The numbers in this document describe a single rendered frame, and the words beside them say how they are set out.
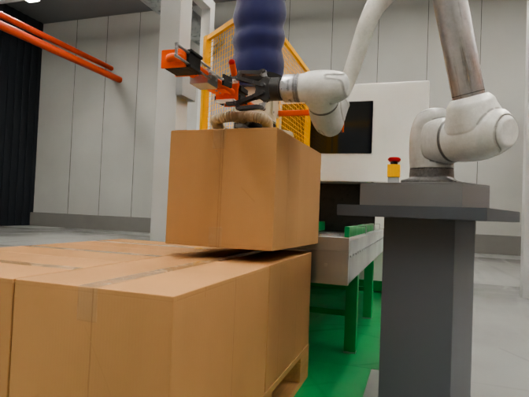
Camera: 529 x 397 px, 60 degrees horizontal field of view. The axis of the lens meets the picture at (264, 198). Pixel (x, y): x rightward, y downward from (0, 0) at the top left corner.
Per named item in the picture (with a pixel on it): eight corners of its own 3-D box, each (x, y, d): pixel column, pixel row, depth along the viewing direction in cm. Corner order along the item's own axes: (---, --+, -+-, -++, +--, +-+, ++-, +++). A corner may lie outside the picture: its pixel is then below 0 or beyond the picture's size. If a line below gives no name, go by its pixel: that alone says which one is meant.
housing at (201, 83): (198, 90, 144) (199, 76, 144) (218, 89, 142) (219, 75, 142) (188, 83, 137) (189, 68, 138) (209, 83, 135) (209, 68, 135)
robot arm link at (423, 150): (431, 171, 179) (432, 115, 179) (470, 168, 162) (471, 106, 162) (399, 168, 172) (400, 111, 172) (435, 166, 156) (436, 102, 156)
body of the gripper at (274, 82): (280, 72, 145) (253, 73, 148) (279, 98, 145) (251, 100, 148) (286, 79, 152) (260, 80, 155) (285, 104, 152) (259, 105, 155)
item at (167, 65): (175, 77, 132) (176, 60, 132) (198, 76, 130) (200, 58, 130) (160, 68, 124) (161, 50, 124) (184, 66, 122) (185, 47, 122)
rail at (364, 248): (379, 249, 424) (379, 228, 425) (385, 249, 423) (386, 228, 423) (337, 283, 206) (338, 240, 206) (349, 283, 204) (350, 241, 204)
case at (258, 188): (235, 238, 216) (239, 153, 217) (318, 243, 202) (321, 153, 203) (164, 243, 160) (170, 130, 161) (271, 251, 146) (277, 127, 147)
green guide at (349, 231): (370, 232, 427) (370, 222, 428) (382, 232, 424) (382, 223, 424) (344, 240, 276) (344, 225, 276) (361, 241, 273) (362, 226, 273)
